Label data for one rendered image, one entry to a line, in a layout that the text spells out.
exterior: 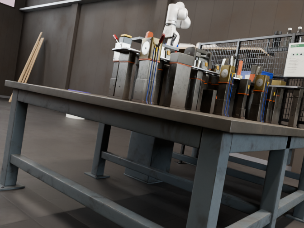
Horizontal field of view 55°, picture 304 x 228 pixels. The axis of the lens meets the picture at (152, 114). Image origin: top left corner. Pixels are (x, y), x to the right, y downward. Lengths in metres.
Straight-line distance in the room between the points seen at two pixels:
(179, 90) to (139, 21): 5.47
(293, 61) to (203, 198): 2.12
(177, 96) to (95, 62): 6.32
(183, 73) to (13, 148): 1.21
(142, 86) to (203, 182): 0.75
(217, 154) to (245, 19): 4.80
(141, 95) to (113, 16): 6.36
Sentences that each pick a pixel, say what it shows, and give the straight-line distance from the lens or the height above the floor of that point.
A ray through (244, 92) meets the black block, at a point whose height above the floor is 0.89.
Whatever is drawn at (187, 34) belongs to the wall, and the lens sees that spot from 6.20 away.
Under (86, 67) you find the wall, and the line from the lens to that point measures 8.27.
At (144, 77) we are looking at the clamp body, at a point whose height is 0.84.
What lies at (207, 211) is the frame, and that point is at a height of 0.38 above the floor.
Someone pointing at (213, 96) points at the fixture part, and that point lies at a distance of 2.17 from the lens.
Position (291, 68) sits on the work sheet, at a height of 1.22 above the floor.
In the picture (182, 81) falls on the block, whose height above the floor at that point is 0.87.
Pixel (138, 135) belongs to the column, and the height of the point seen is 0.39.
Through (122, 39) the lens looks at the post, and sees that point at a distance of 2.16.
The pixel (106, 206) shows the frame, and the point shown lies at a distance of 1.38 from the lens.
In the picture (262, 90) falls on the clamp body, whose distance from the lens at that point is 2.29.
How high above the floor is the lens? 0.71
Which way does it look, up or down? 2 degrees down
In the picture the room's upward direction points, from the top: 9 degrees clockwise
